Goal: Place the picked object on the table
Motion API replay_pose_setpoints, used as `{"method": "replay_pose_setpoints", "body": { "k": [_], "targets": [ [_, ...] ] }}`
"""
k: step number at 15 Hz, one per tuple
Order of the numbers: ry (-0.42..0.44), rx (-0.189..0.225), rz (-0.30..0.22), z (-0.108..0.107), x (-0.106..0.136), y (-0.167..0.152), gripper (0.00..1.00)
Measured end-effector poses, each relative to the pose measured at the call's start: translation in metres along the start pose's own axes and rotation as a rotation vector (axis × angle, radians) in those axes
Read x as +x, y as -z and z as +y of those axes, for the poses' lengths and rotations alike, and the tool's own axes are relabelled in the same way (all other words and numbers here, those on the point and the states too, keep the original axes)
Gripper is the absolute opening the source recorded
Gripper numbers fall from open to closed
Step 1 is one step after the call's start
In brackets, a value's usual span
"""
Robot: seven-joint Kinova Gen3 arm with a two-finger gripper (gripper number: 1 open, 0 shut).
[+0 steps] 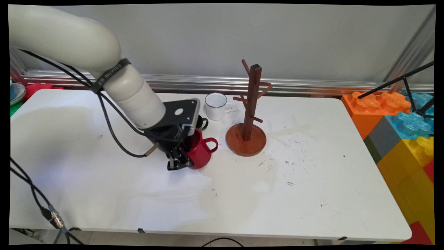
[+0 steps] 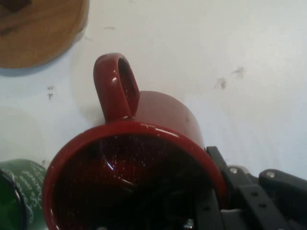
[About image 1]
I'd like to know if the red giant toy block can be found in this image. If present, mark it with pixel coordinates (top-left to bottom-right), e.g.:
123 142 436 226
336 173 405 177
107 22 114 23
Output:
402 222 433 245

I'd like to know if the red plastic toy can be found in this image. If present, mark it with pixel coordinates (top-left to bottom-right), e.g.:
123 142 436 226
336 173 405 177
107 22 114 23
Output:
23 83 65 102

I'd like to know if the white enamel mug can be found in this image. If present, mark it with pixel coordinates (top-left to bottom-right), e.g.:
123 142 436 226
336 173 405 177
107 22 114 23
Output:
205 93 233 121

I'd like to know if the brown wooden mug tree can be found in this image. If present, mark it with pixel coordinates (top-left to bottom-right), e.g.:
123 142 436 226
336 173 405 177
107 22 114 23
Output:
225 59 274 157

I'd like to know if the grey blue bowl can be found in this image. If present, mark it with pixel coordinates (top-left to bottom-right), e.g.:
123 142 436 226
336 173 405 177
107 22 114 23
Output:
10 79 27 106

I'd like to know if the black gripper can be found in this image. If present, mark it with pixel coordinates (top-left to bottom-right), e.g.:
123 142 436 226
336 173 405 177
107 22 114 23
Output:
144 124 194 171

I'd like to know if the yellow giant toy block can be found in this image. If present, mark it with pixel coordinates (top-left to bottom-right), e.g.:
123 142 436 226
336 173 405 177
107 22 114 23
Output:
376 136 435 244

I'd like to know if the aluminium rail along wall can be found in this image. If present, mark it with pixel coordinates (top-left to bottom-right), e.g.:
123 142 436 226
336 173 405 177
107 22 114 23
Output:
20 69 434 97

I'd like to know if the black floor cable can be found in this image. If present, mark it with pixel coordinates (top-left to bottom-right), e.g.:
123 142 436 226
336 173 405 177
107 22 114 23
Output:
202 237 245 247

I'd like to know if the aluminium upright profile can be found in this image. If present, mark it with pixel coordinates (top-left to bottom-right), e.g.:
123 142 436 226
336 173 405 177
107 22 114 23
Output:
383 7 436 84

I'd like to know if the orange giant toy block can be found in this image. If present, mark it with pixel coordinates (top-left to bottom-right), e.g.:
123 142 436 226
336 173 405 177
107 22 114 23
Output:
341 91 412 140

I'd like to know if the thin black camera cable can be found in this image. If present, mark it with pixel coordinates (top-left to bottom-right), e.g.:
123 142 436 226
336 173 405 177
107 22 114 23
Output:
57 62 182 140

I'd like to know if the red mug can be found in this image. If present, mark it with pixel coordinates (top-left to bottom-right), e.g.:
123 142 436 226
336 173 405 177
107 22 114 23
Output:
185 128 219 170

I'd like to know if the grey giant toy block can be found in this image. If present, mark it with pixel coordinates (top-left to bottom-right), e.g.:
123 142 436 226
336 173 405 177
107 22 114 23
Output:
364 116 403 164

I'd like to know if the thick black cable metal plug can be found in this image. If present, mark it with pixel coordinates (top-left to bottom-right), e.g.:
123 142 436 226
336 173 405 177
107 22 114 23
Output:
10 50 159 244

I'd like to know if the black tripod stand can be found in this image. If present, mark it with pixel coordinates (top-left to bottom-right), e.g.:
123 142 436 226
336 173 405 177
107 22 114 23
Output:
357 61 435 118

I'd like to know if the black velcro strap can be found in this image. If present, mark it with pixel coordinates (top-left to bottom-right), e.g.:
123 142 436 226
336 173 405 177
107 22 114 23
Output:
91 58 132 94

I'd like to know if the blue giant toy block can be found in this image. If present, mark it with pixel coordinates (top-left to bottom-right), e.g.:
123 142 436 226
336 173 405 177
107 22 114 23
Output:
384 93 434 140

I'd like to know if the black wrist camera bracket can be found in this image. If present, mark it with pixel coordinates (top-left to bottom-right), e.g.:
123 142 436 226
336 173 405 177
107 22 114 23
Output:
161 98 201 136

